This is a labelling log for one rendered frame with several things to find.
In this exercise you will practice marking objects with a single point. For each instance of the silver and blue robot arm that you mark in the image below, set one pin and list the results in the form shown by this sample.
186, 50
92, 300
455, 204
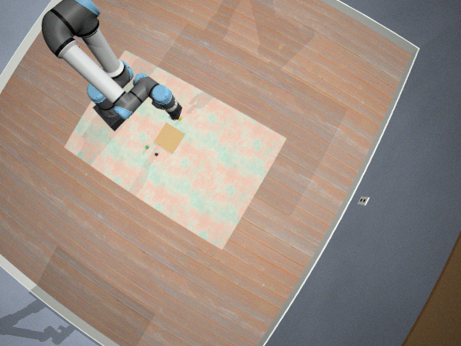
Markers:
80, 18

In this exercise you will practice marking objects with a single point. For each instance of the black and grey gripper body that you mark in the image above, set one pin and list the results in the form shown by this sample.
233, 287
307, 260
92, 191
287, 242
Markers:
174, 112

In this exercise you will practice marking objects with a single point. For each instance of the tan flat mat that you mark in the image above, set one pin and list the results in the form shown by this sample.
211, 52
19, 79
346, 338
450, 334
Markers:
169, 138

